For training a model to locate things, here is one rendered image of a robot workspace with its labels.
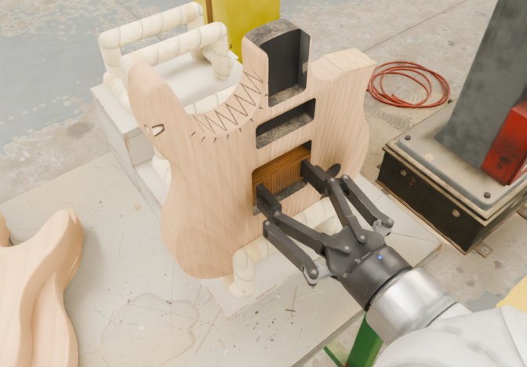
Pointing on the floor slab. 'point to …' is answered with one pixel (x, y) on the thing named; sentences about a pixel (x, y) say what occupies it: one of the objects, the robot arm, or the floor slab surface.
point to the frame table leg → (365, 347)
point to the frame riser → (443, 205)
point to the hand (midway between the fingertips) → (283, 180)
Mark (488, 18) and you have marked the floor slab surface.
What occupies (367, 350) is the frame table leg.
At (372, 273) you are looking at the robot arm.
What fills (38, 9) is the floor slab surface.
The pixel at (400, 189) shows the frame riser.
